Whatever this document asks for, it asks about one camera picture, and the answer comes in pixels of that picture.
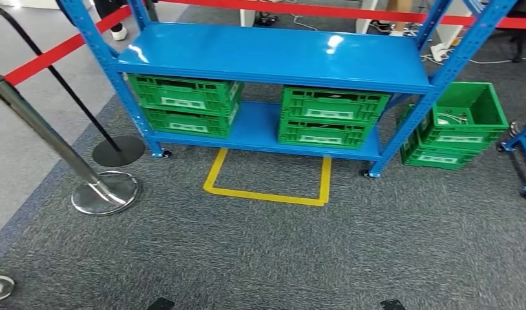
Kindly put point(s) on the green plastic crate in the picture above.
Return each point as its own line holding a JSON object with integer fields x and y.
{"x": 295, "y": 109}
{"x": 147, "y": 92}
{"x": 160, "y": 124}
{"x": 481, "y": 107}
{"x": 291, "y": 137}
{"x": 410, "y": 158}

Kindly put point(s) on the small black bag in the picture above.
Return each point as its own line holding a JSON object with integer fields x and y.
{"x": 266, "y": 19}

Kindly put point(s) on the white desk panel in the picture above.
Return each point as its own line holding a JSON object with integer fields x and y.
{"x": 248, "y": 18}
{"x": 451, "y": 36}

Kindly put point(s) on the black pole stanchion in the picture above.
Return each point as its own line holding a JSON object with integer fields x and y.
{"x": 117, "y": 152}

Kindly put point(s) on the red barrier belt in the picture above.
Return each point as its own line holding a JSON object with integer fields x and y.
{"x": 53, "y": 53}
{"x": 331, "y": 12}

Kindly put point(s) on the chrome stanchion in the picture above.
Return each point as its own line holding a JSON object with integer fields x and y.
{"x": 520, "y": 128}
{"x": 1, "y": 289}
{"x": 104, "y": 192}

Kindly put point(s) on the black robot left foot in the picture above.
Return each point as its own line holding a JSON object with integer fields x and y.
{"x": 160, "y": 304}

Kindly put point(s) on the white power strip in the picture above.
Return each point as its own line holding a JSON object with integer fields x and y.
{"x": 438, "y": 52}

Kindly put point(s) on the black office chair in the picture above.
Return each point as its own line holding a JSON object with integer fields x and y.
{"x": 520, "y": 30}

